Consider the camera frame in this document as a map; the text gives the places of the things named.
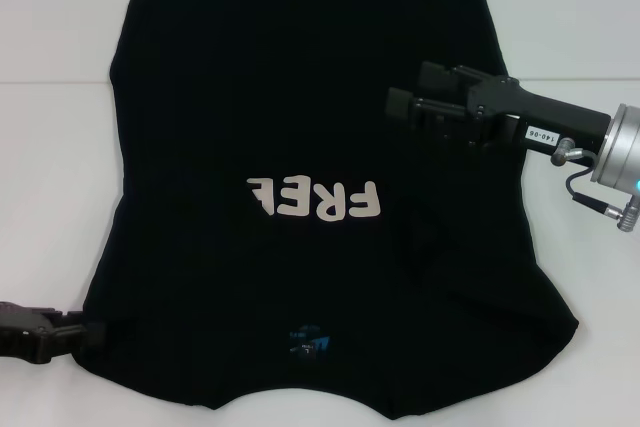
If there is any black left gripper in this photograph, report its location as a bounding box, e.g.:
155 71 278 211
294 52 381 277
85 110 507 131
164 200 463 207
0 300 110 367

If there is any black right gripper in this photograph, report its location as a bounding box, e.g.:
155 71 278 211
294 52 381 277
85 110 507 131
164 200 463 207
387 60 615 154

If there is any black T-shirt with FREE print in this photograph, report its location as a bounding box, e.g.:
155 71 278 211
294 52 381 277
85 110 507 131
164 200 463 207
73 0 582 423

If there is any right arm cable with plugs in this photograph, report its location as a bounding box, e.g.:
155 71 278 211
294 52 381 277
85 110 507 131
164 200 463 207
549 136 640 223

